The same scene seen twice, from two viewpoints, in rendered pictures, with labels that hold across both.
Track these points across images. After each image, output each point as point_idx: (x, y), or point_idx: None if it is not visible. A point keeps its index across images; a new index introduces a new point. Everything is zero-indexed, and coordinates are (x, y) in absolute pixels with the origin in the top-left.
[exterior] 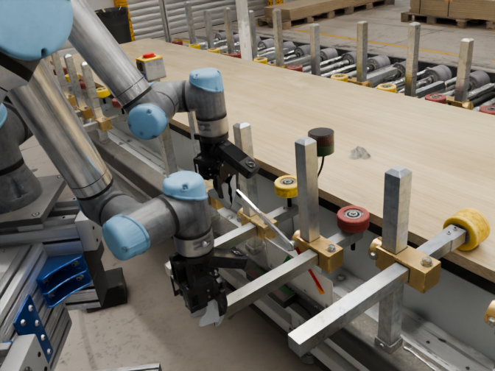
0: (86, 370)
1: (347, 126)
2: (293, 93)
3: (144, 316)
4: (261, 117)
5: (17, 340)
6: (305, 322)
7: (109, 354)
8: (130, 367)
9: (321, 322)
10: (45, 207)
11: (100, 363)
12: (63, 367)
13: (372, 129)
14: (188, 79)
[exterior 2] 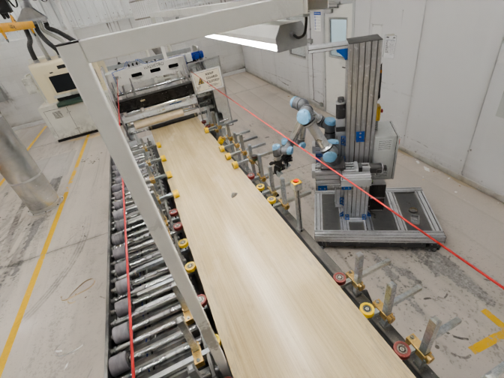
0: (352, 266)
1: (226, 211)
2: (226, 250)
3: None
4: (253, 226)
5: (314, 145)
6: (271, 151)
7: (345, 272)
8: (324, 235)
9: (269, 151)
10: (320, 159)
11: (347, 268)
12: (364, 269)
13: (219, 208)
14: (280, 145)
